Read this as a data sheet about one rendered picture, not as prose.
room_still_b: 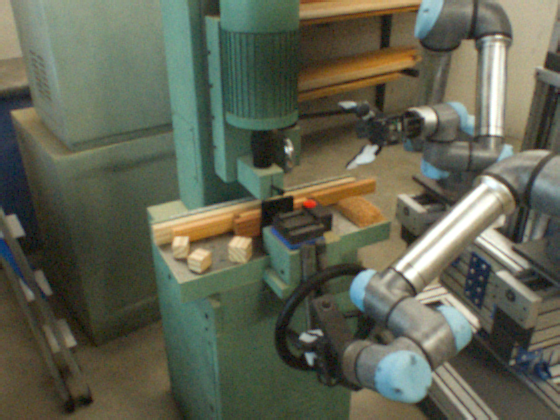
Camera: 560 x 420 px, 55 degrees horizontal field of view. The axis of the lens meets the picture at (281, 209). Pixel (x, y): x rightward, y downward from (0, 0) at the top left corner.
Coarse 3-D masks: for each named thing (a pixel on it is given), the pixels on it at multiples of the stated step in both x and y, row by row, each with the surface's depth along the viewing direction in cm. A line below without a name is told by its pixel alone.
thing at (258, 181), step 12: (252, 156) 144; (240, 168) 143; (252, 168) 137; (264, 168) 137; (276, 168) 137; (240, 180) 145; (252, 180) 138; (264, 180) 134; (276, 180) 136; (252, 192) 139; (264, 192) 136; (276, 192) 138
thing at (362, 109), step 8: (360, 104) 117; (368, 104) 117; (320, 112) 133; (328, 112) 130; (336, 112) 126; (344, 112) 124; (352, 112) 121; (360, 112) 117; (368, 112) 117; (296, 120) 151; (280, 128) 150; (288, 128) 151
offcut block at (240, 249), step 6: (234, 240) 129; (240, 240) 129; (246, 240) 129; (228, 246) 127; (234, 246) 127; (240, 246) 126; (246, 246) 127; (234, 252) 127; (240, 252) 127; (246, 252) 127; (234, 258) 128; (240, 258) 128; (246, 258) 128
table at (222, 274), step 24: (336, 216) 148; (384, 216) 148; (216, 240) 137; (360, 240) 143; (168, 264) 128; (216, 264) 127; (240, 264) 128; (264, 264) 131; (192, 288) 123; (216, 288) 127; (288, 288) 125
